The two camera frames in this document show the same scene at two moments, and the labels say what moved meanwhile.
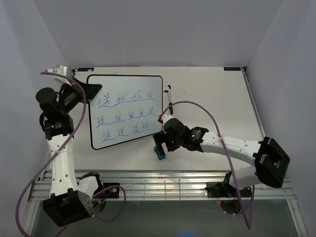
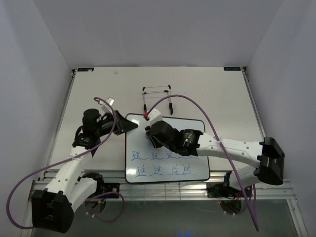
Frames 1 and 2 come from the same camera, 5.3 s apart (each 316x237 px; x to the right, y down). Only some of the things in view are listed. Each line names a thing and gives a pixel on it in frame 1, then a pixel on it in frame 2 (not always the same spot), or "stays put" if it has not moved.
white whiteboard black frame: x=126 y=107 to x=144 y=163
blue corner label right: x=232 y=68 stays put
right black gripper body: x=173 y=144 stays put
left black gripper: x=91 y=90 to x=122 y=124
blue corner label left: x=85 y=69 stays put
